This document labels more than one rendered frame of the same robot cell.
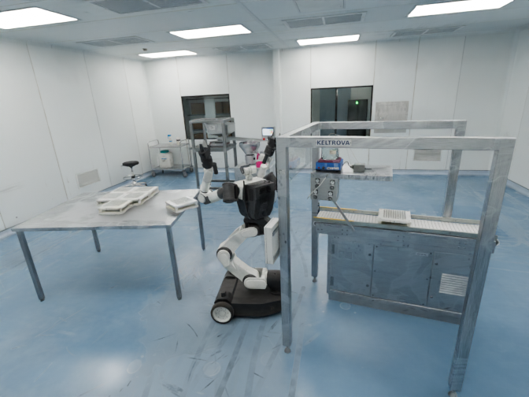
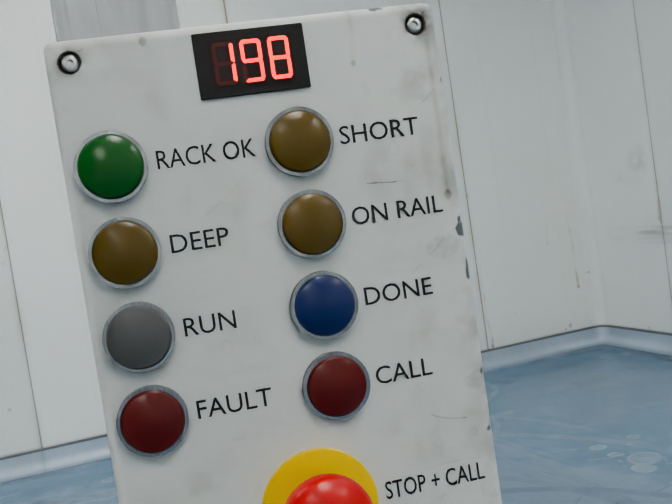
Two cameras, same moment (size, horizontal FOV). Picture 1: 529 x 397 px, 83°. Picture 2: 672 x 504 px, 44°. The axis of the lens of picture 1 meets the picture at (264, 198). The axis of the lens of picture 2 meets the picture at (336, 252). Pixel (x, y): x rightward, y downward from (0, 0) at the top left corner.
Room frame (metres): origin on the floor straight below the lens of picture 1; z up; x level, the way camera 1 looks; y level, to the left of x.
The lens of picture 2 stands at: (1.98, 0.30, 1.00)
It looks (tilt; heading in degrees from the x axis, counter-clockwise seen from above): 3 degrees down; 237
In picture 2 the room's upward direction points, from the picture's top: 9 degrees counter-clockwise
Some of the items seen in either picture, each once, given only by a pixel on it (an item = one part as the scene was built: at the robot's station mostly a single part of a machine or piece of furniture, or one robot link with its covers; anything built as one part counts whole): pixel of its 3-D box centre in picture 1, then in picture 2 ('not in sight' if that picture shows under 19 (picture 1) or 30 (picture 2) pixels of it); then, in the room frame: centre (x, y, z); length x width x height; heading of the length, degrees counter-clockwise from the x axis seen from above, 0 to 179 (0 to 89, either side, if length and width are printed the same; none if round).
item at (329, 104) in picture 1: (340, 113); not in sight; (7.28, -1.87, 1.43); 1.38 x 0.01 x 1.16; 76
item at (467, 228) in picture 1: (396, 225); not in sight; (2.28, -1.09, 0.79); 1.35 x 0.25 x 0.05; 68
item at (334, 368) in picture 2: not in sight; (337, 386); (1.79, -0.01, 0.92); 0.03 x 0.01 x 0.03; 158
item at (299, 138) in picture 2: not in sight; (300, 141); (1.79, -0.01, 1.03); 0.03 x 0.01 x 0.03; 158
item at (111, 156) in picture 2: not in sight; (110, 166); (1.86, -0.04, 1.03); 0.03 x 0.01 x 0.03; 158
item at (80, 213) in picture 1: (120, 207); not in sight; (3.07, 1.56, 0.80); 1.50 x 1.10 x 0.04; 87
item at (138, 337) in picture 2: not in sight; (138, 337); (1.86, -0.04, 0.96); 0.03 x 0.01 x 0.03; 158
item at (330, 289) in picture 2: not in sight; (325, 305); (1.79, -0.01, 0.96); 0.03 x 0.01 x 0.03; 158
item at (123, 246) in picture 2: not in sight; (125, 252); (1.86, -0.04, 0.99); 0.03 x 0.01 x 0.03; 158
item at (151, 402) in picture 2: not in sight; (152, 421); (1.86, -0.04, 0.92); 0.03 x 0.01 x 0.03; 158
